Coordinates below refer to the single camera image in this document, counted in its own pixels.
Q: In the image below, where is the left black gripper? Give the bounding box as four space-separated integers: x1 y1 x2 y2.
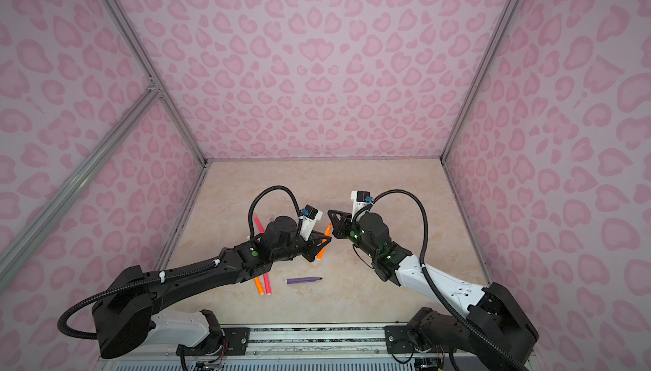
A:
273 229 333 264

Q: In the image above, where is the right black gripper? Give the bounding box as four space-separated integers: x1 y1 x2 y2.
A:
325 210 378 260

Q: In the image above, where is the orange highlighter pen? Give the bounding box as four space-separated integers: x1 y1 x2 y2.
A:
316 223 333 260
254 278 265 295

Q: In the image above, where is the pink highlighter pen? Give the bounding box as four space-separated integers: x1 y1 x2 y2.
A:
263 274 272 295
254 215 264 234

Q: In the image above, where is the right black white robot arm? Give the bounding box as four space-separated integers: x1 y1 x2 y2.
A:
328 210 539 370

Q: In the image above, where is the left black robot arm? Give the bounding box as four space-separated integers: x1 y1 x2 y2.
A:
92 216 330 359

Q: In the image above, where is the purple highlighter pen right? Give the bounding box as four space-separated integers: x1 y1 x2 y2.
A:
286 277 322 285

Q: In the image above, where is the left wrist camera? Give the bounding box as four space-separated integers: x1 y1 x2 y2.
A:
299 205 323 241

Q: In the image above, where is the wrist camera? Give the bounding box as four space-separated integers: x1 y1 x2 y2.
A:
350 191 373 221
299 205 323 241

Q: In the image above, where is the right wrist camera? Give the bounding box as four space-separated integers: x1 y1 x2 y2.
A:
350 191 373 221

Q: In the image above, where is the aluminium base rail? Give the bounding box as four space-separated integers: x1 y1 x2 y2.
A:
101 323 540 371

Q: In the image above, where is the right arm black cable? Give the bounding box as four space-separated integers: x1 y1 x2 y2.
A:
355 189 532 371

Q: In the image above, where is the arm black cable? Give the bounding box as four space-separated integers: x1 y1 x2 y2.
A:
355 189 532 371
57 185 303 341

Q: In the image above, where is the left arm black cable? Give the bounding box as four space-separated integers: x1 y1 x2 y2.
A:
57 185 303 341

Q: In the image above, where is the diagonal aluminium frame bar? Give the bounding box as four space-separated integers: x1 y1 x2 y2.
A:
1 84 160 291

